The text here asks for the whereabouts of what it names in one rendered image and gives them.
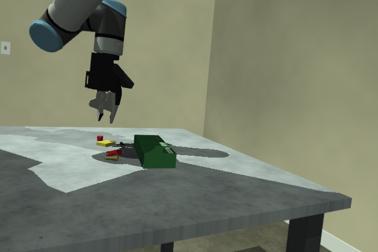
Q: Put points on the red battery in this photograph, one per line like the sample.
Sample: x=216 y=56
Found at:
x=114 y=152

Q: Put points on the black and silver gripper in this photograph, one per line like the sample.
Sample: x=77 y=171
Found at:
x=103 y=62

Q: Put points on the green rack of labelled bins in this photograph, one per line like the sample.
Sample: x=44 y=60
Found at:
x=154 y=152

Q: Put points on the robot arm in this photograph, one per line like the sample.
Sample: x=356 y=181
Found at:
x=65 y=19

